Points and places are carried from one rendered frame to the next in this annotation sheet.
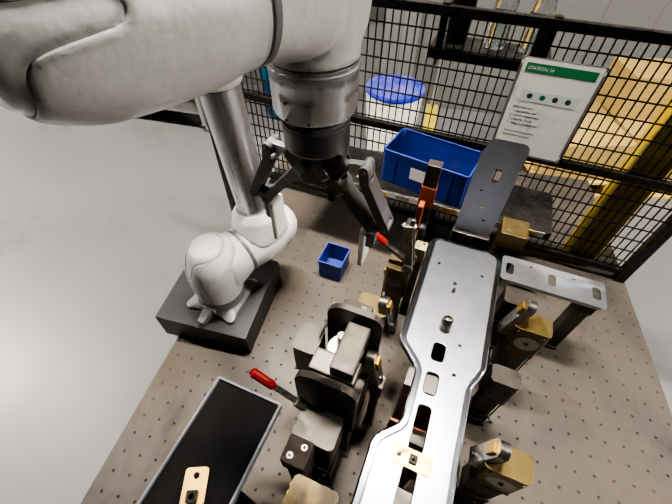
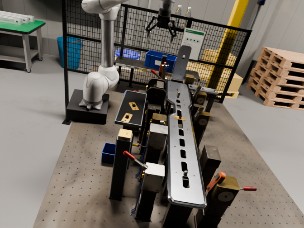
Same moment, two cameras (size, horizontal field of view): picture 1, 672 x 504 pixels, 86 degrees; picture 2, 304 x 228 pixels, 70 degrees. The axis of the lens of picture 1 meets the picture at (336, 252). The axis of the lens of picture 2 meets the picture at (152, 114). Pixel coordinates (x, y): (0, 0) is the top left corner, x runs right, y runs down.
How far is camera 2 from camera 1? 1.11 m
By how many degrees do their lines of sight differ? 25
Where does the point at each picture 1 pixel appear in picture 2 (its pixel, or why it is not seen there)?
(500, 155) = (184, 50)
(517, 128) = not seen: hidden behind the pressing
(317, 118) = (169, 7)
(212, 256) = (99, 77)
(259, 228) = (111, 72)
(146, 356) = (23, 165)
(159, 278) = (19, 133)
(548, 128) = (193, 49)
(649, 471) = (239, 140)
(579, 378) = (216, 123)
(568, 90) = (197, 37)
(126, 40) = not seen: outside the picture
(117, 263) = not seen: outside the picture
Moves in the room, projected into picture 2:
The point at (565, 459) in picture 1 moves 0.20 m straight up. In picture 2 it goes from (217, 140) to (225, 121)
